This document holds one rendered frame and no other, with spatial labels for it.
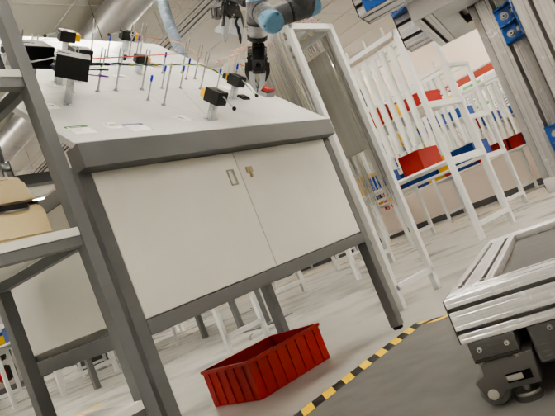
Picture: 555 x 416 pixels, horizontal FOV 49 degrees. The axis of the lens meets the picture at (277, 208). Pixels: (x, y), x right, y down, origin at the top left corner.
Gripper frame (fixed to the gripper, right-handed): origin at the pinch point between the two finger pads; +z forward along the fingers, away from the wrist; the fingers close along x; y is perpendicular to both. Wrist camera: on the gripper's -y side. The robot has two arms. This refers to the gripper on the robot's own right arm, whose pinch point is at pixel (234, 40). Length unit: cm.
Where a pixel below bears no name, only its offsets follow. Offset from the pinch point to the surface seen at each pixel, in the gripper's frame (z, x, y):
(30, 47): 7, 82, 0
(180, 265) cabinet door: 69, 65, -33
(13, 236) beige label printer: 54, 109, -30
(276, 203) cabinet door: 59, 16, -27
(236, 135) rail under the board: 36, 28, -24
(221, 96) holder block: 22.9, 30.8, -20.9
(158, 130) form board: 32, 57, -20
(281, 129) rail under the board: 34.7, 3.8, -22.2
